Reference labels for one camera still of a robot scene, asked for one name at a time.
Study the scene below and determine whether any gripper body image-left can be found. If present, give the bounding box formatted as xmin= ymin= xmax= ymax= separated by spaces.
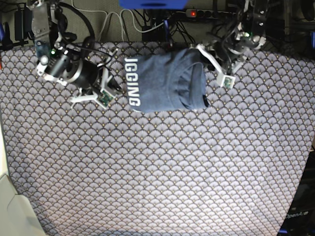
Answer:
xmin=36 ymin=49 xmax=100 ymax=93

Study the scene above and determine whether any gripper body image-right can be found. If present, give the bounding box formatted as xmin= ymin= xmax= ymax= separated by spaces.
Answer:
xmin=204 ymin=39 xmax=249 ymax=74

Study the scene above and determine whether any blue T-shirt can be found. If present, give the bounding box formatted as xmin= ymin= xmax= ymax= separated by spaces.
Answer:
xmin=124 ymin=49 xmax=209 ymax=113

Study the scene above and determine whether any black power strip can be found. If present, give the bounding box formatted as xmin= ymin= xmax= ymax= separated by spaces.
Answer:
xmin=184 ymin=9 xmax=236 ymax=19

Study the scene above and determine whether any black power adapter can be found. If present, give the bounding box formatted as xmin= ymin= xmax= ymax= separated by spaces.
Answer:
xmin=14 ymin=4 xmax=32 ymax=41

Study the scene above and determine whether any black box under table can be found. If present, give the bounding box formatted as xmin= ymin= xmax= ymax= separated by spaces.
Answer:
xmin=142 ymin=25 xmax=168 ymax=42

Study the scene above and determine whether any blue box overhead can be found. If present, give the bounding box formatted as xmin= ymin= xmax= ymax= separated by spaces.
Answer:
xmin=119 ymin=0 xmax=188 ymax=9

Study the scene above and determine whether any fan-patterned tablecloth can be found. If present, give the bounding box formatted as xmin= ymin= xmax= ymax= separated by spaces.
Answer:
xmin=0 ymin=47 xmax=315 ymax=236

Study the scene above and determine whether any beige furniture corner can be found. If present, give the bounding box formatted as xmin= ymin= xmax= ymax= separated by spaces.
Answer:
xmin=0 ymin=128 xmax=46 ymax=236

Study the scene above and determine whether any white cable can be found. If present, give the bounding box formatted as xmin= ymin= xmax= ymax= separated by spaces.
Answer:
xmin=71 ymin=0 xmax=165 ymax=41

